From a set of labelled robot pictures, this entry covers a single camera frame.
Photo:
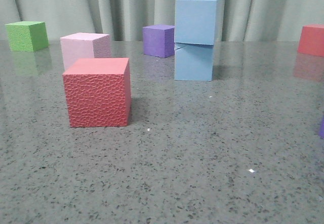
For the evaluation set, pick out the light blue foam cube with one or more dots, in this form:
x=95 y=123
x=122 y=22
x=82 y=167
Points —
x=193 y=62
x=197 y=21

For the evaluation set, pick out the purple foam cube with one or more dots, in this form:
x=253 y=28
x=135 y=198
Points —
x=158 y=40

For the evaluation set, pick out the red textured foam cube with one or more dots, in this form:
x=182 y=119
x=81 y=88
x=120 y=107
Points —
x=98 y=92

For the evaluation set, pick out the pink foam cube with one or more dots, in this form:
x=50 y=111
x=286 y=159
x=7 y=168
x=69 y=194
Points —
x=84 y=45

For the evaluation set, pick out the grey-green curtain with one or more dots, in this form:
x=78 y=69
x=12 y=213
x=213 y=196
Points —
x=241 y=20

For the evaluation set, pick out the green foam cube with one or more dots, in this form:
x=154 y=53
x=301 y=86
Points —
x=28 y=36

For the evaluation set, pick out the red foam cube far right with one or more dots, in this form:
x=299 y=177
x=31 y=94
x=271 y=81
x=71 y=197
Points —
x=311 y=40

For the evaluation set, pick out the purple cube at right edge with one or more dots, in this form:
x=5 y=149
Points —
x=321 y=129

